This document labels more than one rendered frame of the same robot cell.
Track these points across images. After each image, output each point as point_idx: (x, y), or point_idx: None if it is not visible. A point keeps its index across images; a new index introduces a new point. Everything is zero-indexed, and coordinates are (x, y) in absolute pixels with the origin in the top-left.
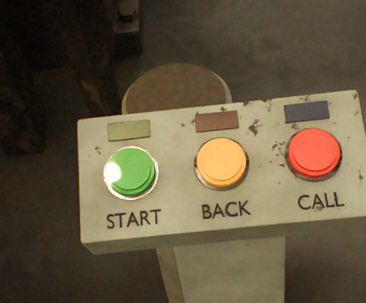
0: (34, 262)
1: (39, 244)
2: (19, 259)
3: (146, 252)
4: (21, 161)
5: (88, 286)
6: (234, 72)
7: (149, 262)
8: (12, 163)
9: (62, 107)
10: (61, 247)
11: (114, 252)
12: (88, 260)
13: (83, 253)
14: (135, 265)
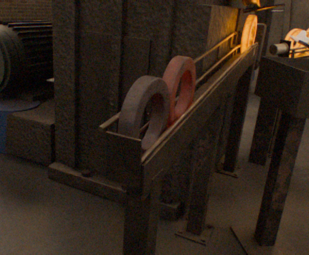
0: None
1: (305, 170)
2: None
3: None
4: (268, 164)
5: None
6: (248, 134)
7: None
8: (268, 166)
9: (245, 154)
10: (307, 168)
11: None
12: None
13: None
14: None
